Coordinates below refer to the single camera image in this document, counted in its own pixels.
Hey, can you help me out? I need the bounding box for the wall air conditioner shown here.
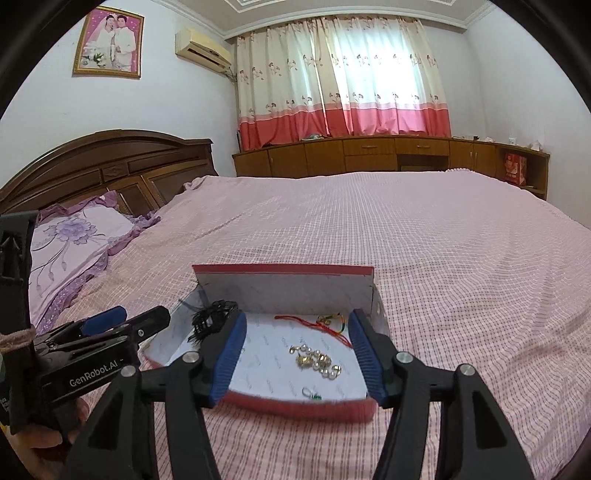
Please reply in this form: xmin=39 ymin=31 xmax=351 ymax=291
xmin=174 ymin=28 xmax=234 ymax=75

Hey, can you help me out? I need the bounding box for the brown twine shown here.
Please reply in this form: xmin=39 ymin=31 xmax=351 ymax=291
xmin=0 ymin=328 xmax=37 ymax=354

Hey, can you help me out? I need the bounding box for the red cardboard box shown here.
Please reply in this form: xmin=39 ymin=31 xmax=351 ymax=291
xmin=141 ymin=264 xmax=390 ymax=424

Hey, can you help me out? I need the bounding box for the framed wedding photo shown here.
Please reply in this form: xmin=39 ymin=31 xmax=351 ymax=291
xmin=74 ymin=7 xmax=144 ymax=79

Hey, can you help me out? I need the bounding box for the gold pearl brooch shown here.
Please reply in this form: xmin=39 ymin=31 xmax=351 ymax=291
xmin=290 ymin=344 xmax=343 ymax=380

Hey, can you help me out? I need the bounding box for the wooden headboard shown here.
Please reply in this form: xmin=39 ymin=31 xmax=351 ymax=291
xmin=0 ymin=129 xmax=219 ymax=217

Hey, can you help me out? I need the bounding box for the pink and cream curtain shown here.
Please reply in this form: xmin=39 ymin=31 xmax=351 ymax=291
xmin=235 ymin=16 xmax=452 ymax=151

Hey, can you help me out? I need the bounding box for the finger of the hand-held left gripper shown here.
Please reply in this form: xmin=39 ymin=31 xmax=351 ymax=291
xmin=37 ymin=305 xmax=128 ymax=346
xmin=46 ymin=305 xmax=171 ymax=357

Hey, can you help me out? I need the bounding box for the red string bracelet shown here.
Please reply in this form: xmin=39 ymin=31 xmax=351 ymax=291
xmin=276 ymin=313 xmax=354 ymax=347

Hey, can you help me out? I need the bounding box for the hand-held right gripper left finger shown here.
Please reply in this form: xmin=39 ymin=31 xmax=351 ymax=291
xmin=67 ymin=310 xmax=247 ymax=480

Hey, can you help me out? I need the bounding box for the red gift box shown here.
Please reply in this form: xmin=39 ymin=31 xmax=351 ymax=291
xmin=503 ymin=151 xmax=527 ymax=185

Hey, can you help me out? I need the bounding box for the wooden cabinet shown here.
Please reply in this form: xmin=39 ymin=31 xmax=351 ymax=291
xmin=232 ymin=136 xmax=551 ymax=200

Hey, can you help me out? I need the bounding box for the black feather hair accessory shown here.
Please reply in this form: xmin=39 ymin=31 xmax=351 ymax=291
xmin=189 ymin=299 xmax=238 ymax=344

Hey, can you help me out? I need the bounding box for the person's left hand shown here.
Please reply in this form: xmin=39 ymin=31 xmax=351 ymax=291
xmin=9 ymin=397 xmax=90 ymax=468

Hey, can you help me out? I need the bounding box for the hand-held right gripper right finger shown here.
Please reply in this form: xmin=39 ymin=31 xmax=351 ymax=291
xmin=348 ymin=309 xmax=529 ymax=480

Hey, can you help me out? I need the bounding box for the purple floral pillow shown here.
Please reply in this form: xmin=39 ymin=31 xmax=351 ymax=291
xmin=28 ymin=191 xmax=161 ymax=330

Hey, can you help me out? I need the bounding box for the pink checked bed sheet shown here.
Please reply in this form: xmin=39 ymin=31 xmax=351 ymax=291
xmin=28 ymin=170 xmax=591 ymax=480

